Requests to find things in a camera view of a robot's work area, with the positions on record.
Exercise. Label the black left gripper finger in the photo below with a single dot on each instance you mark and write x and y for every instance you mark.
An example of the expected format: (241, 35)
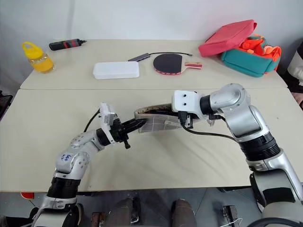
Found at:
(137, 127)
(137, 121)

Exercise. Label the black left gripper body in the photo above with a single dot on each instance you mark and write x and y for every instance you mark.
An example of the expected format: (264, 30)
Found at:
(118, 133)

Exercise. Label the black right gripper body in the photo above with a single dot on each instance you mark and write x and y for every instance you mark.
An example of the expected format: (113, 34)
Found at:
(185, 119)

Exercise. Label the clear plastic zip bag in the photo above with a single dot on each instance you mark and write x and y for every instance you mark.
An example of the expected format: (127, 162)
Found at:
(156, 124)

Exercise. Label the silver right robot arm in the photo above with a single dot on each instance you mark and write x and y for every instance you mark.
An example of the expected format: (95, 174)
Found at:
(246, 118)

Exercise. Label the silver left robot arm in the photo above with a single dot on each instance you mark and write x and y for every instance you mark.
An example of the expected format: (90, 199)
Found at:
(71, 160)

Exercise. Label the white rectangular plastic box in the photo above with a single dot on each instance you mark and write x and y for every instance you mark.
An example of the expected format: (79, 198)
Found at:
(116, 70)

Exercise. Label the black table tennis paddle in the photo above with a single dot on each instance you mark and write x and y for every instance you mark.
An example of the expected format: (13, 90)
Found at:
(166, 63)

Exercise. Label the grey usb hub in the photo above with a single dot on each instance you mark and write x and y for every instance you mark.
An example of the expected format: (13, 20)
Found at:
(139, 57)

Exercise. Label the teal fabric bag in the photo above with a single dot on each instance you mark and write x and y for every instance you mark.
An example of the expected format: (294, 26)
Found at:
(246, 63)

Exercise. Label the dark metal foot block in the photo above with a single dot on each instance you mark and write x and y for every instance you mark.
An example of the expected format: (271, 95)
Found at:
(230, 214)
(98, 220)

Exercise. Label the red fabric bag lid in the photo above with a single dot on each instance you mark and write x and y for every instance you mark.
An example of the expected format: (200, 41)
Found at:
(225, 39)

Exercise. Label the dark rounded shape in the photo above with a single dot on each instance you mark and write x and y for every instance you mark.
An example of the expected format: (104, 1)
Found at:
(183, 212)

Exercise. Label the orange cloth items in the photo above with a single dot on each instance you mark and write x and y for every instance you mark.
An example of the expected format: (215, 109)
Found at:
(253, 46)

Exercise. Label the black and red marker pen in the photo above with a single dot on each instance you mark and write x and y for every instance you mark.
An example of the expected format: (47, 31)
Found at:
(65, 44)

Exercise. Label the yellow lidded bottle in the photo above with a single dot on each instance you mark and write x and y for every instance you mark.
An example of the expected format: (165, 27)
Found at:
(39, 60)

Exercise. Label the red object under table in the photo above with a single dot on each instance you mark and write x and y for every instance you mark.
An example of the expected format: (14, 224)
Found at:
(27, 195)

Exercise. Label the black chair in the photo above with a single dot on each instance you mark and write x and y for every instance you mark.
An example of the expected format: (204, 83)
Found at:
(4, 104)

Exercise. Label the person in white top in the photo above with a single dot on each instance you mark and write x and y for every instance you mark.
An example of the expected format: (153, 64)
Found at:
(296, 66)

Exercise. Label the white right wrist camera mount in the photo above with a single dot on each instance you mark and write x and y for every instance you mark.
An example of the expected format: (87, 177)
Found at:
(187, 101)

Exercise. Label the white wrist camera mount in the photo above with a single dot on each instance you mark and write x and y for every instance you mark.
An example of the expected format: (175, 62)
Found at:
(107, 117)
(187, 101)

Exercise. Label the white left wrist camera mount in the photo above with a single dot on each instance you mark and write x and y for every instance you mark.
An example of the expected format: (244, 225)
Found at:
(107, 117)

